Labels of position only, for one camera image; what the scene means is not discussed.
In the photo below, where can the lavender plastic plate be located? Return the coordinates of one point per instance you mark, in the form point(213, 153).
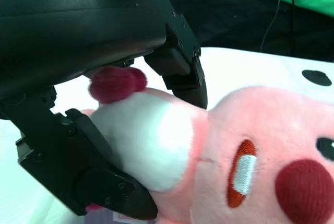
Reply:
point(100, 217)

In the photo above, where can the black round table grommet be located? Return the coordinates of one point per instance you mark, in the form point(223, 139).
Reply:
point(317, 76)

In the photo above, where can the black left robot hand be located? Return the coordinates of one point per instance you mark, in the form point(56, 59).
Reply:
point(65, 25)

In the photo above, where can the pink plush beaver doll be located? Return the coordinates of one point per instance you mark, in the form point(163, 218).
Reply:
point(261, 119)

